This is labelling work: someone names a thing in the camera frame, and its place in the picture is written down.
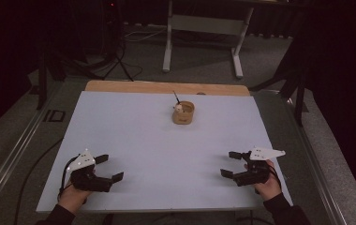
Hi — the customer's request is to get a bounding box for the black tripod stand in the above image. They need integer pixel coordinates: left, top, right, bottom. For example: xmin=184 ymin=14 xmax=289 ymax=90
xmin=102 ymin=0 xmax=135 ymax=83

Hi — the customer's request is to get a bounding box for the aluminium rail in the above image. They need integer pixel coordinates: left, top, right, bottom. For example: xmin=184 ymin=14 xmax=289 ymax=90
xmin=0 ymin=82 xmax=62 ymax=217
xmin=287 ymin=97 xmax=347 ymax=225

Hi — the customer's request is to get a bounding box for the light grey table mat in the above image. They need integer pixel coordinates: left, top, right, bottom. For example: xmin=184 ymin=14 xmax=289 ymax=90
xmin=36 ymin=91 xmax=294 ymax=214

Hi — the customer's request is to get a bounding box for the person's right hand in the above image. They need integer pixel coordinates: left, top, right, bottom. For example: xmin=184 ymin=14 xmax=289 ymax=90
xmin=245 ymin=159 xmax=283 ymax=202

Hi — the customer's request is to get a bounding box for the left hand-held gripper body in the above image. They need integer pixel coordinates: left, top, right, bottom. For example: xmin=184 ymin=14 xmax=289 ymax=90
xmin=67 ymin=149 xmax=113 ymax=193

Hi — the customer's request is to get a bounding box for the white floor cable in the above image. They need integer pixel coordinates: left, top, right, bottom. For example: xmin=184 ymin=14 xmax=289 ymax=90
xmin=124 ymin=29 xmax=168 ymax=43

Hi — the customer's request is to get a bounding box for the black metal stand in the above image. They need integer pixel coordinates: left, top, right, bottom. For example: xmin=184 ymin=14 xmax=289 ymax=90
xmin=36 ymin=46 xmax=62 ymax=111
xmin=249 ymin=12 xmax=312 ymax=128

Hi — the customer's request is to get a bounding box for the person's left hand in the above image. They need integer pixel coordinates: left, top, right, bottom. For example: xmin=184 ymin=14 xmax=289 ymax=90
xmin=57 ymin=170 xmax=96 ymax=215

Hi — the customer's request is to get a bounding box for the black pen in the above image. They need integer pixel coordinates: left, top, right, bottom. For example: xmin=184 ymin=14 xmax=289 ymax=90
xmin=171 ymin=90 xmax=185 ymax=113

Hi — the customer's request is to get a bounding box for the wooden pen holder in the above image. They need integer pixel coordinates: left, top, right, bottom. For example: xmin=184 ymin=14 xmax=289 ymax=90
xmin=171 ymin=100 xmax=196 ymax=126

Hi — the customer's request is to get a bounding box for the wooden table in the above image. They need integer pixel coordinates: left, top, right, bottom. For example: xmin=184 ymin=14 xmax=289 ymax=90
xmin=84 ymin=80 xmax=251 ymax=97

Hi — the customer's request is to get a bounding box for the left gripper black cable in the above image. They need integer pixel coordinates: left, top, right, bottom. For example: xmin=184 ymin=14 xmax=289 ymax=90
xmin=12 ymin=137 xmax=76 ymax=225

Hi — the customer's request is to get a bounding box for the white metal table frame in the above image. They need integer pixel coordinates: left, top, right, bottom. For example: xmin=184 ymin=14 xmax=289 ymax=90
xmin=162 ymin=0 xmax=255 ymax=80

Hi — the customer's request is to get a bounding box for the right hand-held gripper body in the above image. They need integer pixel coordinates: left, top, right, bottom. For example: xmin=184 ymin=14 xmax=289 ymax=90
xmin=232 ymin=146 xmax=287 ymax=188

